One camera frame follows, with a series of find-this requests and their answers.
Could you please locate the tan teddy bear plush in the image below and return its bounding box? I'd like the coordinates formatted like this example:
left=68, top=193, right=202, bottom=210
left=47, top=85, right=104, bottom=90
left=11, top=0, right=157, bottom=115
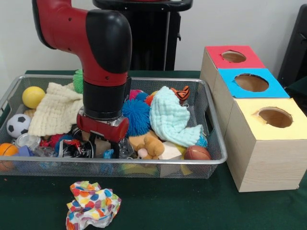
left=128, top=134, right=165, bottom=160

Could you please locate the clear plastic bottle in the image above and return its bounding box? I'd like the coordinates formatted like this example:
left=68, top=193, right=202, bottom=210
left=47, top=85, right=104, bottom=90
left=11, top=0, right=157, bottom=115
left=103, top=138, right=134, bottom=159

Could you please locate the light blue waffle cloth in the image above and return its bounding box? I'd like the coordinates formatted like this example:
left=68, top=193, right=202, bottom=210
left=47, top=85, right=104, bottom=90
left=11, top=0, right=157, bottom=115
left=149, top=86, right=204, bottom=147

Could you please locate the silver wire mesh bin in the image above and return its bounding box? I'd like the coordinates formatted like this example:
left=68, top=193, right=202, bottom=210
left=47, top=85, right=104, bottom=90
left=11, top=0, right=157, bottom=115
left=0, top=74, right=228, bottom=180

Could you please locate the green spiky rubber ball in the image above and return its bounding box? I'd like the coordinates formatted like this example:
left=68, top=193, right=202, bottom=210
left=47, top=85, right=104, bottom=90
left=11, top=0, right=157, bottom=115
left=72, top=69, right=84, bottom=93

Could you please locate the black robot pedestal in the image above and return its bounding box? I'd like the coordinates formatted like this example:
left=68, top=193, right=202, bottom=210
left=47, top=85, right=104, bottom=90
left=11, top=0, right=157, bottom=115
left=92, top=0, right=194, bottom=71

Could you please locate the yellow foam ball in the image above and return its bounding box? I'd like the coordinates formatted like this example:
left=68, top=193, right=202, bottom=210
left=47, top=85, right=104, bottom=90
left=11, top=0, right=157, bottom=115
left=22, top=86, right=46, bottom=109

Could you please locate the black and white soccer ball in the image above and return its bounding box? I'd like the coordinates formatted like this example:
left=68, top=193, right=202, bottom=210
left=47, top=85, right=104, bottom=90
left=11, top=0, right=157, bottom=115
left=6, top=114, right=32, bottom=138

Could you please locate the black frame stand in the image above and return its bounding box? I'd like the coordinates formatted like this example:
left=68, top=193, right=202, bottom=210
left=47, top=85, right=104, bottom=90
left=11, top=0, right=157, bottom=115
left=277, top=3, right=307, bottom=88

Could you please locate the cream waffle cloth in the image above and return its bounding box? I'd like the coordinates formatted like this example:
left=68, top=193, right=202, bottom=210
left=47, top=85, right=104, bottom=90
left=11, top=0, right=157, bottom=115
left=27, top=82, right=84, bottom=137

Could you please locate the blue spiky rubber ball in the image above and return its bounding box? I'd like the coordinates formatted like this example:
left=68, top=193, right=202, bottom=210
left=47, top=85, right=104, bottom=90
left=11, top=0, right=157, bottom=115
left=122, top=98, right=152, bottom=137

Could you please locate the wooden box with three holes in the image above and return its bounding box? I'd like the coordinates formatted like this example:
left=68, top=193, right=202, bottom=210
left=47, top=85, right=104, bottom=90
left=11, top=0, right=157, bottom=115
left=200, top=45, right=307, bottom=193

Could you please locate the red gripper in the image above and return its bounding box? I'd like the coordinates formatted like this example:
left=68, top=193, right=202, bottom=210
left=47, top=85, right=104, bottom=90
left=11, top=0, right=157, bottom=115
left=76, top=114, right=130, bottom=159

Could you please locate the brown football toy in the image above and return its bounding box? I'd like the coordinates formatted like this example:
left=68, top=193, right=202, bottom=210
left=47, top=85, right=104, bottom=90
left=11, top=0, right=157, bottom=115
left=184, top=145, right=212, bottom=161

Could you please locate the colourful polka dot cloth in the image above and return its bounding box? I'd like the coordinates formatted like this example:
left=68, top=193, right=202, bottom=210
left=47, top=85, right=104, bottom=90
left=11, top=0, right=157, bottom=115
left=66, top=181, right=122, bottom=228

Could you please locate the orange tiger striped toy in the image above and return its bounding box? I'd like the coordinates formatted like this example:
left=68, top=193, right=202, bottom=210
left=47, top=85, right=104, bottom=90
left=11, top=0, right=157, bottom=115
left=170, top=85, right=190, bottom=104

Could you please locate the dark green table cloth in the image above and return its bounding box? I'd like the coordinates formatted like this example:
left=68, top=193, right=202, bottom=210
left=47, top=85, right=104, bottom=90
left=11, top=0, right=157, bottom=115
left=0, top=69, right=307, bottom=230
left=285, top=78, right=307, bottom=108

